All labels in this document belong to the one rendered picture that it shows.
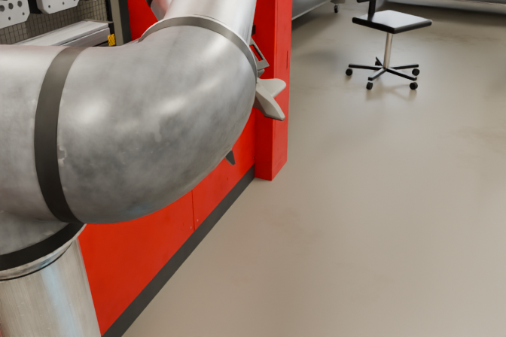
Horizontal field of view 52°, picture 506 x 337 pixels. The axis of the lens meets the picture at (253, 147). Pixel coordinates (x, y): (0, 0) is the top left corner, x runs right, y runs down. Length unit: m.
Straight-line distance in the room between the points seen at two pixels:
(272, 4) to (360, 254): 1.24
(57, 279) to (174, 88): 0.18
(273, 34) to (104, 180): 2.34
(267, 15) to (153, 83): 2.30
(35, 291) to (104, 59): 0.19
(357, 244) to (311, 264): 0.27
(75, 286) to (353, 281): 1.93
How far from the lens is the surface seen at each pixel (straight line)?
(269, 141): 2.83
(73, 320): 0.46
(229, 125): 0.34
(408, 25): 4.28
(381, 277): 2.36
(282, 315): 2.14
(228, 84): 0.34
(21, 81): 0.33
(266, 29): 2.62
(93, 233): 1.76
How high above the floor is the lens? 1.51
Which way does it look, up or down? 27 degrees down
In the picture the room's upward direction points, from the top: straight up
